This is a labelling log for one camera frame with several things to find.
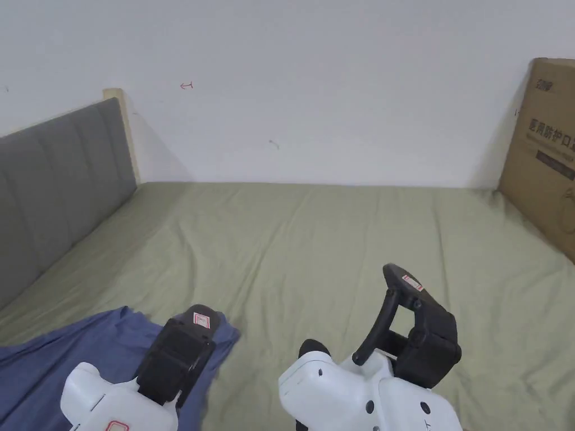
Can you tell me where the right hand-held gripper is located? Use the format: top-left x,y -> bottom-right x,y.
278,263 -> 462,431

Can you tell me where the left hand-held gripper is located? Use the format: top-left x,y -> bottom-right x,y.
60,304 -> 226,431

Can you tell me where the blue shirt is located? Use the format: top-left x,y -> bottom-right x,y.
0,306 -> 241,431

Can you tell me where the bed with pale green sheet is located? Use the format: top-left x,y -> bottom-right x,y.
0,181 -> 575,431

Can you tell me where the brown cardboard carton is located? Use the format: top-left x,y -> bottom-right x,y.
497,57 -> 575,265

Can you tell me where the grey padded headboard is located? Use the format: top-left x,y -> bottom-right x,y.
0,87 -> 141,311

